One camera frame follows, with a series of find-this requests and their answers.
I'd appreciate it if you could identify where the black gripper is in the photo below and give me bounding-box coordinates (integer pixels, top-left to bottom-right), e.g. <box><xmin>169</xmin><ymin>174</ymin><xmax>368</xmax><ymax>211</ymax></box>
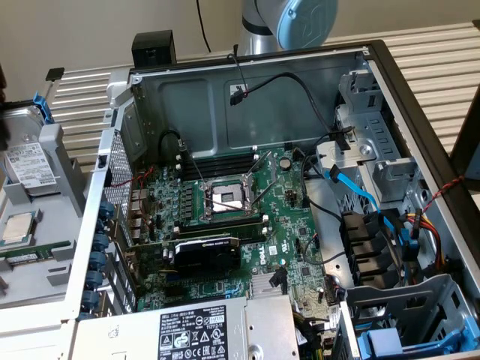
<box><xmin>0</xmin><ymin>63</ymin><xmax>13</xmax><ymax>152</ymax></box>

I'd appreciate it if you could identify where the hard disk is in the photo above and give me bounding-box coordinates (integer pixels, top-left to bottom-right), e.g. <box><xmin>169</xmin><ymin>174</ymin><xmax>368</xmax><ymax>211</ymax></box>
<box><xmin>0</xmin><ymin>91</ymin><xmax>65</xmax><ymax>198</ymax></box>

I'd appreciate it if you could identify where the blue SATA wire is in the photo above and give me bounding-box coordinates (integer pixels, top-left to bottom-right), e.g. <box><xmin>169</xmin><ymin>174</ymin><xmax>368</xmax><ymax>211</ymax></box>
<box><xmin>324</xmin><ymin>166</ymin><xmax>419</xmax><ymax>263</ymax></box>

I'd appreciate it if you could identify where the blue disk carrier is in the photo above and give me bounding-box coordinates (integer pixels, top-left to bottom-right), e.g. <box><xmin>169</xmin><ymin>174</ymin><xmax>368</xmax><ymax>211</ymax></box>
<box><xmin>355</xmin><ymin>314</ymin><xmax>480</xmax><ymax>360</ymax></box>

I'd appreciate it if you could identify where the grey parts rack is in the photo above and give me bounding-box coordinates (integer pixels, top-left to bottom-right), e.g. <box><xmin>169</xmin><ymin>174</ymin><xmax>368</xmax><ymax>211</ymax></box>
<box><xmin>0</xmin><ymin>121</ymin><xmax>89</xmax><ymax>311</ymax></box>

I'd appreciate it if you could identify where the silver CPU chip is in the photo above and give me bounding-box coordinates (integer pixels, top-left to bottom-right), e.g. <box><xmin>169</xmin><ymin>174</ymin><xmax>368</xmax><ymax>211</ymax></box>
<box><xmin>0</xmin><ymin>209</ymin><xmax>43</xmax><ymax>251</ymax></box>

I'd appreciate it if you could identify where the green RAM stick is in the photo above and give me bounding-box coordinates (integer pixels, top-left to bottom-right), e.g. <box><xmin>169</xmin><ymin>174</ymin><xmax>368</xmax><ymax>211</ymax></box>
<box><xmin>0</xmin><ymin>239</ymin><xmax>72</xmax><ymax>266</ymax></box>

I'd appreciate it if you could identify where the open grey PC case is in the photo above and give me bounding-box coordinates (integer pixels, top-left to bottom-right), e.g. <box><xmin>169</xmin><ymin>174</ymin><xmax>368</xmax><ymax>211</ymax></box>
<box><xmin>59</xmin><ymin>39</ymin><xmax>480</xmax><ymax>360</ymax></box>

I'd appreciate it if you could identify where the thin metal locking lever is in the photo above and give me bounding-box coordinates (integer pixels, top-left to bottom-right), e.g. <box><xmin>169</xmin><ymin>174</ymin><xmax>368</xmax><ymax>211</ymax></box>
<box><xmin>178</xmin><ymin>139</ymin><xmax>206</xmax><ymax>188</ymax></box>
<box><xmin>247</xmin><ymin>150</ymin><xmax>273</xmax><ymax>177</ymax></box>

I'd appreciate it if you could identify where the black RAM slot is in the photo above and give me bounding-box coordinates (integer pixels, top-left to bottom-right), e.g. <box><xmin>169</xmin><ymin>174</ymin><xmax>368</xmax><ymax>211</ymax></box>
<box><xmin>175</xmin><ymin>152</ymin><xmax>260</xmax><ymax>170</ymax></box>
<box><xmin>175</xmin><ymin>157</ymin><xmax>260</xmax><ymax>174</ymax></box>
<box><xmin>175</xmin><ymin>229</ymin><xmax>269</xmax><ymax>245</ymax></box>
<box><xmin>174</xmin><ymin>214</ymin><xmax>269</xmax><ymax>230</ymax></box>
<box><xmin>181</xmin><ymin>163</ymin><xmax>260</xmax><ymax>180</ymax></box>
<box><xmin>175</xmin><ymin>148</ymin><xmax>260</xmax><ymax>165</ymax></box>
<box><xmin>174</xmin><ymin>223</ymin><xmax>269</xmax><ymax>241</ymax></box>
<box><xmin>175</xmin><ymin>219</ymin><xmax>269</xmax><ymax>236</ymax></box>

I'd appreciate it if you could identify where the CPU socket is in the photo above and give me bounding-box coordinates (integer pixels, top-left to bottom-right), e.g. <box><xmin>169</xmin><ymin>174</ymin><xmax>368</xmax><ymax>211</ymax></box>
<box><xmin>198</xmin><ymin>175</ymin><xmax>260</xmax><ymax>222</ymax></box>

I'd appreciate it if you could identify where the black graphics card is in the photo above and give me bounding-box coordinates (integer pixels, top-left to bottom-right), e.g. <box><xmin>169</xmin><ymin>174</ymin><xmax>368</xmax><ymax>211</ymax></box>
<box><xmin>125</xmin><ymin>234</ymin><xmax>243</xmax><ymax>281</ymax></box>

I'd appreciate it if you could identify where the silver power supply unit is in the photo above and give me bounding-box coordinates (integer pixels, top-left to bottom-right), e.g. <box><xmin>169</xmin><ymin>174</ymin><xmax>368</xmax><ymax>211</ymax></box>
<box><xmin>74</xmin><ymin>295</ymin><xmax>301</xmax><ymax>360</ymax></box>

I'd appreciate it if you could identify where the metal socket cover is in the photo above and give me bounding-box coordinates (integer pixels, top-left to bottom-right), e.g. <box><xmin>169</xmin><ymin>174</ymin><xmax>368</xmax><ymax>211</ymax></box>
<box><xmin>241</xmin><ymin>172</ymin><xmax>259</xmax><ymax>206</ymax></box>

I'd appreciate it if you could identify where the green Dell motherboard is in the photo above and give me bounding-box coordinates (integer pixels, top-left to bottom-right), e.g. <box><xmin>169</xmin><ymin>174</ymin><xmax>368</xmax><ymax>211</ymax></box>
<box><xmin>127</xmin><ymin>148</ymin><xmax>338</xmax><ymax>338</ymax></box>

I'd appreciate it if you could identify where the silver finned heat sink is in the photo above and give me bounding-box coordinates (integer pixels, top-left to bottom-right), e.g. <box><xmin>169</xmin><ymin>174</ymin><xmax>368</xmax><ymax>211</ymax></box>
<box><xmin>250</xmin><ymin>272</ymin><xmax>290</xmax><ymax>299</ymax></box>

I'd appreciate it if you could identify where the grey optical drive cage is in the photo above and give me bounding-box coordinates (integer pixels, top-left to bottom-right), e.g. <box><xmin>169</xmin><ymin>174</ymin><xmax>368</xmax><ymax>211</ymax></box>
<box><xmin>314</xmin><ymin>69</ymin><xmax>428</xmax><ymax>206</ymax></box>

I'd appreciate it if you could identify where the black plastic fan shroud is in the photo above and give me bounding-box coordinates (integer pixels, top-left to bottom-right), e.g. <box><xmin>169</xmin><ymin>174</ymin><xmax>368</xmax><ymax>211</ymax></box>
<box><xmin>339</xmin><ymin>209</ymin><xmax>404</xmax><ymax>290</ymax></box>

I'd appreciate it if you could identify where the black looped wire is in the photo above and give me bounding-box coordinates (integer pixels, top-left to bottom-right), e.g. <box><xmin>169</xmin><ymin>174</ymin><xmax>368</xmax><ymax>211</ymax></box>
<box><xmin>157</xmin><ymin>129</ymin><xmax>188</xmax><ymax>153</ymax></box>

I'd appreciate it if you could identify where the black plastic box bracket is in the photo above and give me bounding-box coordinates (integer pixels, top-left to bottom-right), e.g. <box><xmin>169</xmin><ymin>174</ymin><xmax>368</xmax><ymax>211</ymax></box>
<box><xmin>131</xmin><ymin>30</ymin><xmax>177</xmax><ymax>71</ymax></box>

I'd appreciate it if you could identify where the thin black cable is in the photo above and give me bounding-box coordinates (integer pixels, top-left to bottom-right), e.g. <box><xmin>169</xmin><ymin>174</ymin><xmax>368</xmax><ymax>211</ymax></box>
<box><xmin>195</xmin><ymin>0</ymin><xmax>212</xmax><ymax>53</ymax></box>

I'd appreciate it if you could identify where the thin red black wire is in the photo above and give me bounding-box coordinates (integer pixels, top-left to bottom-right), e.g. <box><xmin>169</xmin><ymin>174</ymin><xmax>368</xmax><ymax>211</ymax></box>
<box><xmin>226</xmin><ymin>52</ymin><xmax>251</xmax><ymax>98</ymax></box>

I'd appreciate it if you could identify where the black cable with connector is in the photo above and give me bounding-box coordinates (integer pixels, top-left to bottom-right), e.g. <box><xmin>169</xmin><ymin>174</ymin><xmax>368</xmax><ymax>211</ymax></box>
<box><xmin>229</xmin><ymin>71</ymin><xmax>338</xmax><ymax>136</ymax></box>

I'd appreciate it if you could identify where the black cable strap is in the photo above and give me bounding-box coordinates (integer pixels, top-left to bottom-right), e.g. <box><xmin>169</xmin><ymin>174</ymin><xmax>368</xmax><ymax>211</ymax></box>
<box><xmin>328</xmin><ymin>126</ymin><xmax>354</xmax><ymax>152</ymax></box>

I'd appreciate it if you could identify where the yellow black power wire bundle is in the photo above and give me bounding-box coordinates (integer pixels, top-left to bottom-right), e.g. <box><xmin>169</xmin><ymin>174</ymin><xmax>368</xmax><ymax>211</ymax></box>
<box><xmin>292</xmin><ymin>309</ymin><xmax>337</xmax><ymax>360</ymax></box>

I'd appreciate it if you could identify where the red black twisted wire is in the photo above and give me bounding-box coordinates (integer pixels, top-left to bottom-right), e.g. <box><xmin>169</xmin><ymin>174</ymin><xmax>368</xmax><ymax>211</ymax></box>
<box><xmin>418</xmin><ymin>175</ymin><xmax>468</xmax><ymax>222</ymax></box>

